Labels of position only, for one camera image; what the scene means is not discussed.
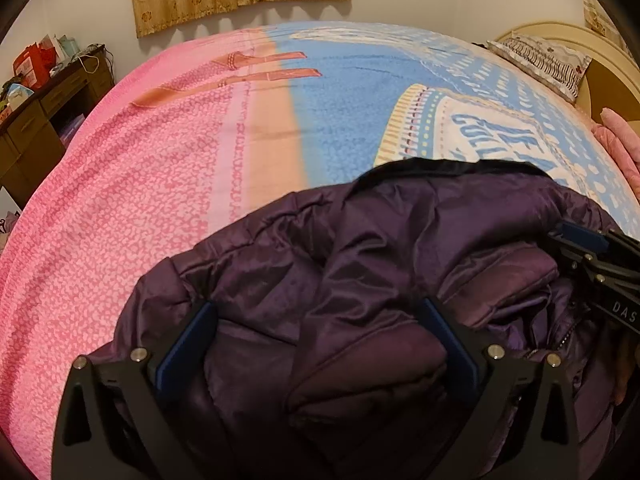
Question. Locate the beige side window curtain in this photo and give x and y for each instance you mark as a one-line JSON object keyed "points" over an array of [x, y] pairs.
{"points": [[598, 21]]}

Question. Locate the folded pink blanket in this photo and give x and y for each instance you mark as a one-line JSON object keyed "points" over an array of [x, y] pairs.
{"points": [[621, 142]]}

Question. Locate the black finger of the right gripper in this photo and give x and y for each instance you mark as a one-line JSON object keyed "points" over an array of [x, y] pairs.
{"points": [[610, 253]]}

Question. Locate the brown wooden desk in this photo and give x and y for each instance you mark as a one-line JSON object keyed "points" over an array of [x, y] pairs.
{"points": [[32, 136]]}

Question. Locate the white paper bag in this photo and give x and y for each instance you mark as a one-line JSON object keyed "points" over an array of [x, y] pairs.
{"points": [[9, 214]]}

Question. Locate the purple quilted jacket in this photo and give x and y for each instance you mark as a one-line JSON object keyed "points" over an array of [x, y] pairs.
{"points": [[317, 365]]}

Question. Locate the pink and blue bedspread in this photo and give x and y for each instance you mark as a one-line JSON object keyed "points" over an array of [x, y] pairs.
{"points": [[212, 129]]}

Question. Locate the cream wooden headboard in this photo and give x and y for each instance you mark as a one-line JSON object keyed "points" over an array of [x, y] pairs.
{"points": [[612, 78]]}

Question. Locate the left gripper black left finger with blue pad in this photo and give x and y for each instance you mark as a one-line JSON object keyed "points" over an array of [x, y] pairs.
{"points": [[127, 419]]}

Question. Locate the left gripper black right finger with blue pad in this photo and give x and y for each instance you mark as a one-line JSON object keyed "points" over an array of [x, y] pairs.
{"points": [[513, 418]]}

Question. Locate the red gift box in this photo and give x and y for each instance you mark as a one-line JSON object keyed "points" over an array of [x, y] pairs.
{"points": [[31, 68]]}

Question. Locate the patterned pillow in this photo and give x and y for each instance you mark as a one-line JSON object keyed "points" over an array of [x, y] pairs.
{"points": [[558, 67]]}

